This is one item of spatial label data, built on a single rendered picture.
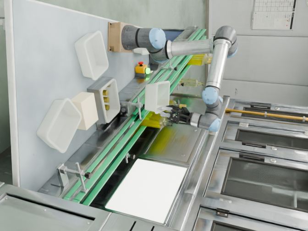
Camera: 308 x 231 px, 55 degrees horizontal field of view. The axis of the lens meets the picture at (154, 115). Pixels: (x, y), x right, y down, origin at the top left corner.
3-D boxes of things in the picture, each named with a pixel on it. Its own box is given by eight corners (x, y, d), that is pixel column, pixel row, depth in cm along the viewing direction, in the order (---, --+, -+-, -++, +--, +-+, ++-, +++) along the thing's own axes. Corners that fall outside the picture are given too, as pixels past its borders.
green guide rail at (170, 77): (132, 114, 190) (143, 116, 187) (132, 113, 189) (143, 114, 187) (199, 36, 327) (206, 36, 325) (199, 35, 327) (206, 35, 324)
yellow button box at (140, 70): (135, 76, 218) (144, 76, 216) (134, 66, 214) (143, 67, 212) (139, 72, 224) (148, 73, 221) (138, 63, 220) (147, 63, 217)
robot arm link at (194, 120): (202, 112, 164) (199, 126, 166) (194, 111, 165) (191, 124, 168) (199, 115, 157) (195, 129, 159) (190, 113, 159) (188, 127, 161)
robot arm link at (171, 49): (146, 36, 184) (237, 27, 165) (154, 49, 197) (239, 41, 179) (144, 53, 180) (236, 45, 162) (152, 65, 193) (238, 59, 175)
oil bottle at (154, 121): (134, 124, 195) (164, 129, 187) (132, 117, 192) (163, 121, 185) (137, 120, 199) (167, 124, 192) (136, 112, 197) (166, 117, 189)
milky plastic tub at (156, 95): (142, 81, 160) (156, 82, 157) (156, 79, 181) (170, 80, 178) (140, 112, 164) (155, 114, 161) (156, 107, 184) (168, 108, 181)
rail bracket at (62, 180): (51, 187, 140) (91, 197, 132) (41, 159, 131) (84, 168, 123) (57, 180, 143) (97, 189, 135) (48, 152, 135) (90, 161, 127)
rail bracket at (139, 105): (129, 119, 187) (147, 122, 183) (126, 96, 178) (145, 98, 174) (131, 117, 189) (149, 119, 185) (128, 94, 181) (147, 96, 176)
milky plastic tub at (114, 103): (94, 123, 173) (107, 124, 170) (87, 88, 162) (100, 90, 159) (108, 108, 187) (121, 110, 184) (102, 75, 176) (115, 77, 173)
